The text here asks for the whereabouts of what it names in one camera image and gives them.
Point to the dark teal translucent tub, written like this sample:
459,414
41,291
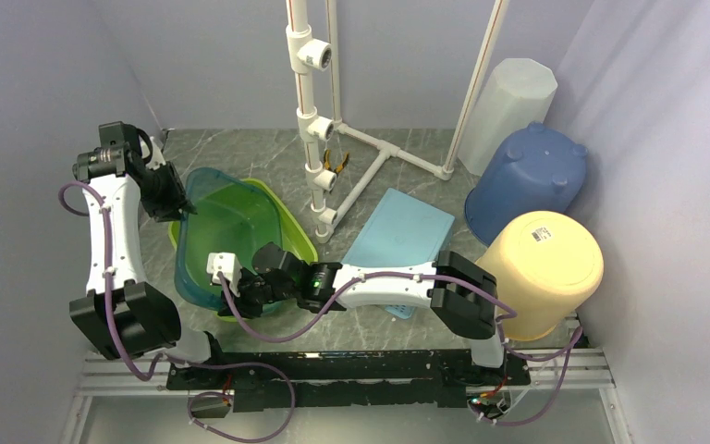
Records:
226,233

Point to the white octagonal plastic container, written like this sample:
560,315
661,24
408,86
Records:
519,91

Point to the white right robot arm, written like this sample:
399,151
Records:
462,295

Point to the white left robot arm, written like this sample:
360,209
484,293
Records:
121,314

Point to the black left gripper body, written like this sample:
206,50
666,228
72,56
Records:
163,192

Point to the teal perforated plastic basket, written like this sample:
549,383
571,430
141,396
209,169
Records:
403,235

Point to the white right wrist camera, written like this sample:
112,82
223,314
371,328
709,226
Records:
223,267

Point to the yellow handled pliers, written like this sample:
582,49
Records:
335,168

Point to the cream yellow bucket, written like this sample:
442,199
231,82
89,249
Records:
546,265

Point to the black base bar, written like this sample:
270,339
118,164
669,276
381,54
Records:
268,380

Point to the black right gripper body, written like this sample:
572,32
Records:
255,292

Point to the blue and cream bucket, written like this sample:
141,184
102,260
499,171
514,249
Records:
534,169

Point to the green plastic tray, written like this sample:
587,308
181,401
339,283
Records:
294,233

